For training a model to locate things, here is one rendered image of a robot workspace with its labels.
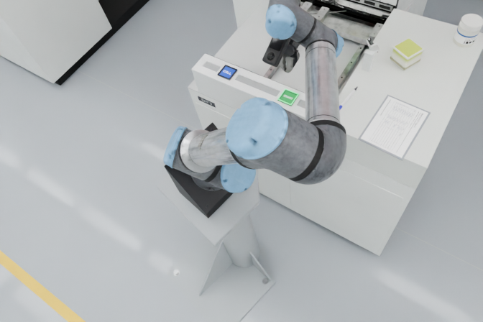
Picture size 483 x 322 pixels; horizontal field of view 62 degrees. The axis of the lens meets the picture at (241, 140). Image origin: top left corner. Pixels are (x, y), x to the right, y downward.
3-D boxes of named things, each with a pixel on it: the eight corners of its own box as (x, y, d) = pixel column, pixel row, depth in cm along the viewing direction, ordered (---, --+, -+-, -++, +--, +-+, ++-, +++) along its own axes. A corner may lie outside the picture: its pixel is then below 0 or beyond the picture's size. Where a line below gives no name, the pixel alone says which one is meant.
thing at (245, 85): (211, 76, 170) (204, 52, 159) (330, 127, 149) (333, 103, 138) (198, 92, 167) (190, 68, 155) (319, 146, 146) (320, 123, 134)
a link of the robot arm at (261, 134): (199, 182, 120) (314, 181, 72) (153, 164, 114) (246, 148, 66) (212, 146, 123) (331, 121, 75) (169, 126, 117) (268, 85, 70)
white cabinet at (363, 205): (273, 102, 262) (264, -2, 194) (422, 164, 226) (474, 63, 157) (218, 179, 237) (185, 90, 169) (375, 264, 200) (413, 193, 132)
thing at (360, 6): (295, 1, 185) (295, -17, 177) (387, 29, 168) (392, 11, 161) (292, 3, 185) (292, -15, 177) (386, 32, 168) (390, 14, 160)
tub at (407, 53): (405, 50, 146) (409, 36, 140) (420, 62, 142) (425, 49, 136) (388, 60, 144) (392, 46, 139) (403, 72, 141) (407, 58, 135)
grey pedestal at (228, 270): (223, 339, 190) (179, 305, 122) (167, 274, 210) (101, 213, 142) (295, 261, 206) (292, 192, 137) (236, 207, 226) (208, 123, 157)
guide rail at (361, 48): (369, 34, 172) (370, 29, 170) (374, 36, 171) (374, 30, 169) (314, 118, 152) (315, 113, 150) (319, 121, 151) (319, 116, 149)
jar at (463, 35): (456, 31, 148) (464, 11, 140) (476, 37, 145) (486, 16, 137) (449, 44, 145) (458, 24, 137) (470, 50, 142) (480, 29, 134)
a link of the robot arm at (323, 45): (368, 187, 76) (351, 26, 106) (325, 165, 72) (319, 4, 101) (325, 208, 84) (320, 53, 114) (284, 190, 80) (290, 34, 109)
